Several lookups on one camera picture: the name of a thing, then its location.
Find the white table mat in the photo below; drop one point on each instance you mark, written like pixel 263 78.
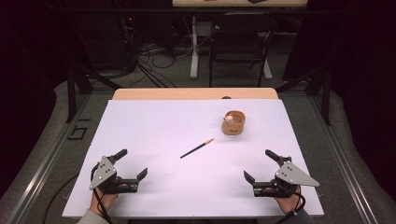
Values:
pixel 174 174

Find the small white toy figure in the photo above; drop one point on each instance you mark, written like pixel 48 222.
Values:
pixel 229 118

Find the person's right hand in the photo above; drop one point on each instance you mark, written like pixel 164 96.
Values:
pixel 288 203

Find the metal floor rail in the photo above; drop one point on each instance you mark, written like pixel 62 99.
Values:
pixel 43 158
pixel 342 158

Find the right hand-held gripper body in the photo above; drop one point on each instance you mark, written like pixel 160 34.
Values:
pixel 291 175

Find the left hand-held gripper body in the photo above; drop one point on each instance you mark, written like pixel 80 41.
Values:
pixel 106 175

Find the person's left hand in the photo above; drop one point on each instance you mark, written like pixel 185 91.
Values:
pixel 104 202

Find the black folding chair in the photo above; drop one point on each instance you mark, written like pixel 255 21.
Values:
pixel 239 46

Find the white-legged wooden desk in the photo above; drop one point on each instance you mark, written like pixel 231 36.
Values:
pixel 194 46

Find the dark blue pencil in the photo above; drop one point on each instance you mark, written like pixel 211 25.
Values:
pixel 196 148

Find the wooden table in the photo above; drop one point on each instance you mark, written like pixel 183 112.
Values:
pixel 193 93

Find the brown pen holder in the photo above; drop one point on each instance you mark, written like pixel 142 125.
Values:
pixel 233 124

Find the dark flat object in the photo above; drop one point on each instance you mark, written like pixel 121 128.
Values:
pixel 257 1

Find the black metal stand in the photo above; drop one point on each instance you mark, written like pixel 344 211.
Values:
pixel 325 93
pixel 72 93

